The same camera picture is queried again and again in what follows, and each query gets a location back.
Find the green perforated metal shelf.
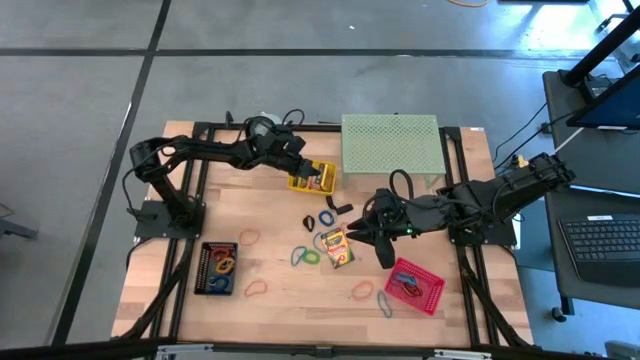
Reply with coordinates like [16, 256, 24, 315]
[341, 113, 447, 190]

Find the white cable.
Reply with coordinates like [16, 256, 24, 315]
[549, 127, 586, 157]

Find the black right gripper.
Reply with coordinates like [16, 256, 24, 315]
[346, 188, 419, 270]

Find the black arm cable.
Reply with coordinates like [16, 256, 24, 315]
[388, 168, 416, 202]
[281, 107, 307, 127]

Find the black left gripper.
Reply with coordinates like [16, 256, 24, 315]
[247, 124, 321, 180]

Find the grey chair base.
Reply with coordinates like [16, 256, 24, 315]
[0, 203, 40, 242]

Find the grey box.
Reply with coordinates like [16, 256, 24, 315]
[603, 339, 640, 360]

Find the red plastic basket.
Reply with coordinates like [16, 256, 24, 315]
[383, 257, 446, 317]

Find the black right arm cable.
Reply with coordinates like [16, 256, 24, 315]
[388, 168, 416, 202]

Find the black monitor stand pole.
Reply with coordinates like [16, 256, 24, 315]
[558, 3, 640, 87]

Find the black plastic basket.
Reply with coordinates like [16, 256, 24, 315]
[193, 241, 239, 296]

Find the black computer keyboard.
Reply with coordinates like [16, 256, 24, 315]
[558, 213, 640, 288]

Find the black aluminium table frame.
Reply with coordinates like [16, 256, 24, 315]
[112, 121, 534, 346]

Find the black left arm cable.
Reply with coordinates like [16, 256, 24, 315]
[281, 107, 307, 127]

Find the yellow plastic basket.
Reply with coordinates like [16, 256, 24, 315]
[286, 158, 339, 196]

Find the dark computer monitor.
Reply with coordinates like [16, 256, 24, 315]
[566, 63, 640, 132]

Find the black side desk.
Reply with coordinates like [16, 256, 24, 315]
[543, 188, 640, 307]
[542, 69, 640, 197]

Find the black table edge bar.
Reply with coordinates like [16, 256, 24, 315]
[0, 338, 640, 360]

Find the black power cable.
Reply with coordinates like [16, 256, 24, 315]
[492, 101, 576, 171]

